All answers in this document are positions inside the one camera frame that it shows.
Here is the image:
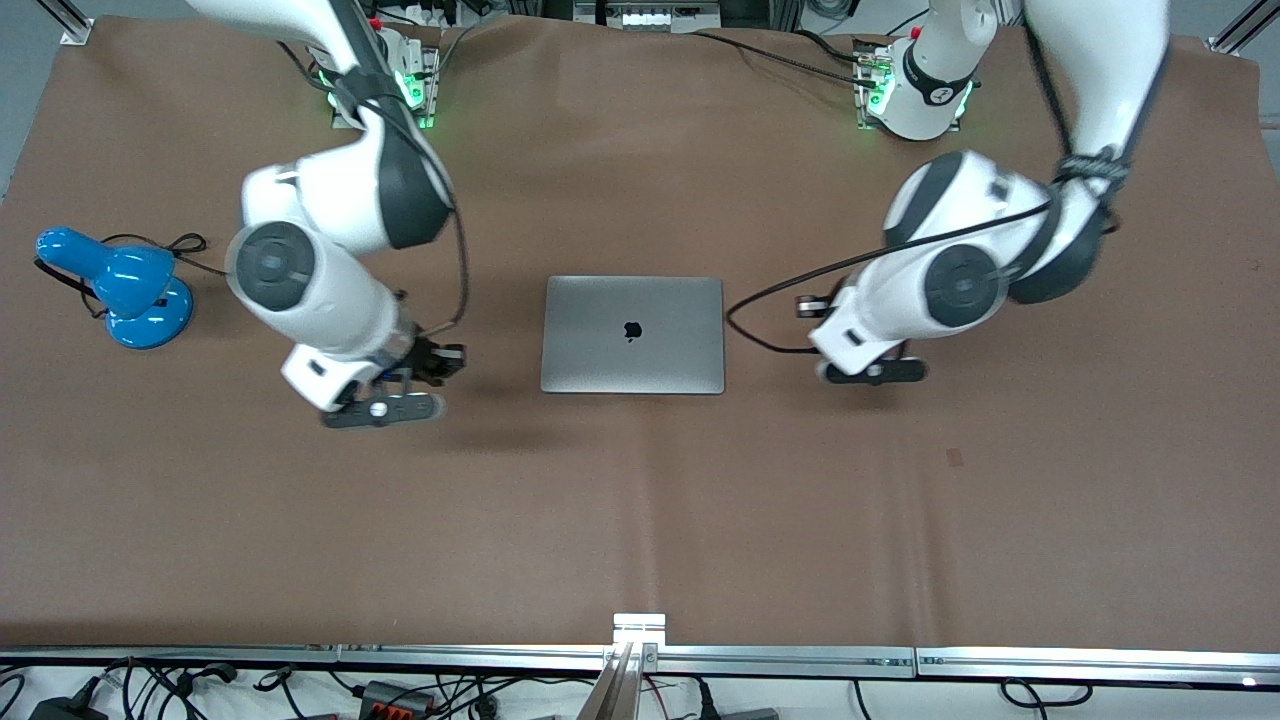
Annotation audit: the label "silver grey laptop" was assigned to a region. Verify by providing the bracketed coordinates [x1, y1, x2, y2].
[540, 275, 727, 396]

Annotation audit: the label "blue desk lamp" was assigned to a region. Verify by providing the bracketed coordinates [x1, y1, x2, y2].
[36, 227, 195, 351]

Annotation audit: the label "brown table mat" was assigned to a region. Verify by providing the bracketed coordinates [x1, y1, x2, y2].
[0, 14, 1280, 651]

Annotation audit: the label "black box with orange connectors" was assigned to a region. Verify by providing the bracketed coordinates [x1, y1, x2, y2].
[358, 680, 437, 717]

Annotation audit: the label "grey control box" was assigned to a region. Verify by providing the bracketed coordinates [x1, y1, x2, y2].
[573, 0, 723, 33]

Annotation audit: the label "white power strip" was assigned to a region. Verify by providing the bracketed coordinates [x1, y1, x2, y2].
[395, 0, 476, 29]

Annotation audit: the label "black power adapter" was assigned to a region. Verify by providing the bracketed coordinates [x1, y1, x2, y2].
[28, 694, 109, 720]

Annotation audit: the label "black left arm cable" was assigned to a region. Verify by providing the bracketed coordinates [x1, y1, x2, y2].
[726, 0, 1131, 355]

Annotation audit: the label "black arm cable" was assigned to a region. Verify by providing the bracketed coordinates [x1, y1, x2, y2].
[325, 70, 473, 339]
[726, 0, 1131, 355]

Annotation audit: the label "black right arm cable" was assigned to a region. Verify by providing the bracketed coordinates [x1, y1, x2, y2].
[325, 70, 473, 339]

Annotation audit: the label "black base supply cable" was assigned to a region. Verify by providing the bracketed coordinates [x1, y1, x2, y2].
[690, 28, 886, 91]

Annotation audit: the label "aluminium table edge rail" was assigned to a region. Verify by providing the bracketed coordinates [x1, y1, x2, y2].
[0, 644, 1280, 689]

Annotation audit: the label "shiny metal rail bracket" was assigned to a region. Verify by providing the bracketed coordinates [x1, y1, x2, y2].
[612, 612, 667, 651]

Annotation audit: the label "tangled black floor cables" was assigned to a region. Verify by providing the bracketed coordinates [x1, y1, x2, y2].
[0, 658, 301, 720]

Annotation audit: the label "aluminium cross rail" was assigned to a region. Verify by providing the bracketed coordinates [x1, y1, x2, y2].
[575, 642, 661, 720]

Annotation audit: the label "looped black floor cable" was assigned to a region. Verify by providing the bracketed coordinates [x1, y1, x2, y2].
[1002, 678, 1093, 709]

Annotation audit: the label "aluminium frame corner profile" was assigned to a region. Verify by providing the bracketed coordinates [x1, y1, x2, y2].
[38, 0, 97, 47]

